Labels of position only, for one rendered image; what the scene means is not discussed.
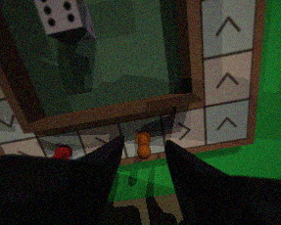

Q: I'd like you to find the orange pawn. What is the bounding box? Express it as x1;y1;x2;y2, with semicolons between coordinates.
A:
136;130;151;159

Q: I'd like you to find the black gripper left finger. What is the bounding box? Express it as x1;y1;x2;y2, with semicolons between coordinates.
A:
0;135;124;225

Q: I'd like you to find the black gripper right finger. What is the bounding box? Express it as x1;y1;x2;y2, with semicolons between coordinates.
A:
164;140;281;225

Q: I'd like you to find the grey die with black pips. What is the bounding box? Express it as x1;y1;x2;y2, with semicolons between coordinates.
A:
34;0;96;46

